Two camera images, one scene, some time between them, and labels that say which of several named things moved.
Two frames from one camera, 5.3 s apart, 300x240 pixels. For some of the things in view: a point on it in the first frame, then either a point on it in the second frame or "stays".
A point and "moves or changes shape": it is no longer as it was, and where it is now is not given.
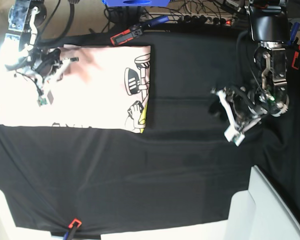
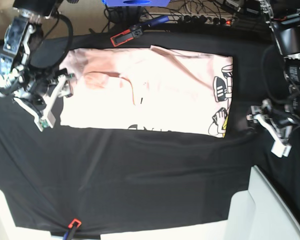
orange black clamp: [136, 30] stays
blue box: [136, 3] stays
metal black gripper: [42, 64] -> [40, 98]
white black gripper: [243, 111] -> [278, 123]
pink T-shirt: [108, 88] moves or changes shape
